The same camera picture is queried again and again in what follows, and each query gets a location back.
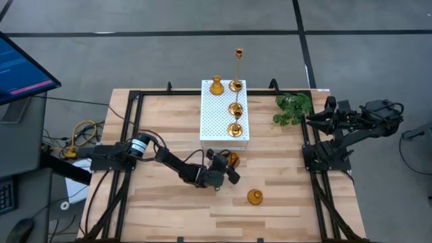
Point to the computer monitor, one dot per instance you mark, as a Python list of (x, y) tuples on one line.
[(20, 74)]

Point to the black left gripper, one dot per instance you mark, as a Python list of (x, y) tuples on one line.
[(211, 177)]

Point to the black computer mouse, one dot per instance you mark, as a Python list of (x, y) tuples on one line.
[(19, 231)]

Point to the black aluminium table frame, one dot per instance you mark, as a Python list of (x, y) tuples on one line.
[(168, 92)]

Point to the grey monitor stand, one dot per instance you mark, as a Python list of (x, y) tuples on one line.
[(15, 109)]

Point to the grey desk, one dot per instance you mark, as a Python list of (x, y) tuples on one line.
[(23, 141)]

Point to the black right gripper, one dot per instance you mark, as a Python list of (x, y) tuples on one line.
[(344, 118)]

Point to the white perforated metal shelf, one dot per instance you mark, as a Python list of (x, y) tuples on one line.
[(216, 118)]

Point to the short brass candlestick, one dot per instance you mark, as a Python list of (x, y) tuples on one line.
[(235, 131)]

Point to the medium brass candlestick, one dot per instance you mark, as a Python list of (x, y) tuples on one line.
[(233, 108)]

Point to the amber ribbed glass candle holder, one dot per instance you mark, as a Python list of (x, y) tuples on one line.
[(233, 160), (216, 88), (255, 197)]

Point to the white paper sheet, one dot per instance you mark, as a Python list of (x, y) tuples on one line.
[(76, 189)]

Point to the black keyboard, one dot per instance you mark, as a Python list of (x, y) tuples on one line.
[(6, 195)]

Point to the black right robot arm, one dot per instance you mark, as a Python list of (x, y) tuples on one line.
[(357, 131)]

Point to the white tape roll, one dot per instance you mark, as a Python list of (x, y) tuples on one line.
[(65, 205)]

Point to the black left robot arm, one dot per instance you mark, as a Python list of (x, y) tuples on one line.
[(175, 167)]

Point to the tall brass candlestick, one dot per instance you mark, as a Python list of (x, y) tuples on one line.
[(239, 55)]

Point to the green artificial plant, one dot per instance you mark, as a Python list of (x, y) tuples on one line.
[(293, 108)]

